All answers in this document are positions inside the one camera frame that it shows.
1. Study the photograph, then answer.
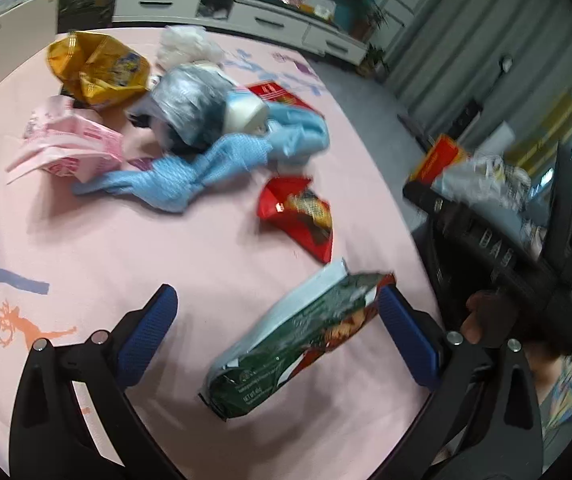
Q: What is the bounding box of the green snack bag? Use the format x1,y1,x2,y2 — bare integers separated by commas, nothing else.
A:
199,260,397,420

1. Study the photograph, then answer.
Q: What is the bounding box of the red snack wrapper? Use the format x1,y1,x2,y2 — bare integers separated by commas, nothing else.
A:
257,176,333,264

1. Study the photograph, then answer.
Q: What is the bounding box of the blue cloth rag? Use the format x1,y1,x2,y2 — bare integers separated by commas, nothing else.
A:
72,102,329,214

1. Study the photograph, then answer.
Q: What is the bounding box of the red cigarette box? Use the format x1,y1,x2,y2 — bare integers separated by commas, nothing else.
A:
246,80,324,119

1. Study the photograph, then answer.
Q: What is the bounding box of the yellow chips bag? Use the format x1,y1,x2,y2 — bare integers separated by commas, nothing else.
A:
47,32,150,110

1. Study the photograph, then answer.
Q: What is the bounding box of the white tissue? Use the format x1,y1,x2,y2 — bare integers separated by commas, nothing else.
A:
157,25,224,70

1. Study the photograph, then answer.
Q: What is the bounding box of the black round trash bin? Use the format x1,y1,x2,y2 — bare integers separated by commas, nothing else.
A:
413,217,495,330

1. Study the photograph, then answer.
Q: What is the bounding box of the person's right hand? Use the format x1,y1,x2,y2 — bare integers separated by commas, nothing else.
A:
460,292,518,348

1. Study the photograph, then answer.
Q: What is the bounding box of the white plastic bag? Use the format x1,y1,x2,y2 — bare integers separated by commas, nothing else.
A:
432,155,531,211

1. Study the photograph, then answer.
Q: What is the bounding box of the red gift bag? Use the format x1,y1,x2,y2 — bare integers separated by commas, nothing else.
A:
408,134,468,185

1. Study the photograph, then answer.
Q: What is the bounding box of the pink printed tablecloth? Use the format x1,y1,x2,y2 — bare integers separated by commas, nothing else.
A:
0,53,426,479

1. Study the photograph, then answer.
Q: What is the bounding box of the pink plastic bag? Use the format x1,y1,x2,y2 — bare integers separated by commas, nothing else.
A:
6,96,124,183

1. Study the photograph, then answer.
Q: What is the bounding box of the potted green plant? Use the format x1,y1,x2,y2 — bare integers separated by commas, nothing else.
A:
356,44,390,79

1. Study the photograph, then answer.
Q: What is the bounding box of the grey foil wrapper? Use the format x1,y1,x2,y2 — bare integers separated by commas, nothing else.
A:
130,65,236,154

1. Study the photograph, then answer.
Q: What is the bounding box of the white side cabinet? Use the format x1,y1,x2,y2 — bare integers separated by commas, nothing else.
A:
0,0,59,82

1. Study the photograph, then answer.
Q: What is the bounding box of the white TV cabinet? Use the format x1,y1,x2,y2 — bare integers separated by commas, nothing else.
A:
112,0,368,65

